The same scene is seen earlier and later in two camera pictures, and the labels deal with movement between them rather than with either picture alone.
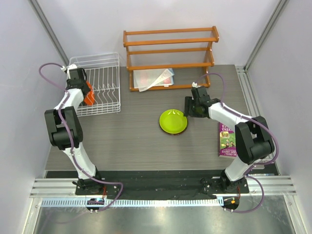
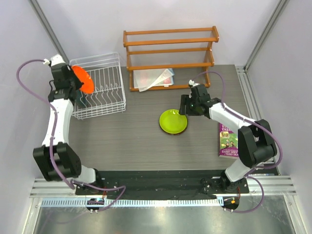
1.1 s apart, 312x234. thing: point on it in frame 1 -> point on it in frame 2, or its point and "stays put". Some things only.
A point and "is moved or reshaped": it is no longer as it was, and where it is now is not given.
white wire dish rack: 102,70 stays put
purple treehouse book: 227,146 stays put
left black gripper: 87,87 -> 79,84
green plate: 172,122 stays put
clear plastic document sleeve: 145,79 stays put
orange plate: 89,98 is moved or reshaped
